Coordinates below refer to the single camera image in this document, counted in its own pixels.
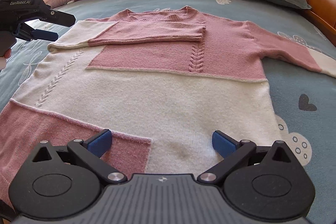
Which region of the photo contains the pink and cream sweater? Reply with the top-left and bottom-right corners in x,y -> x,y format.
1,6 -> 335,203

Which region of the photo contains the person's left hand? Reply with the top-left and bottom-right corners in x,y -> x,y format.
0,48 -> 11,70

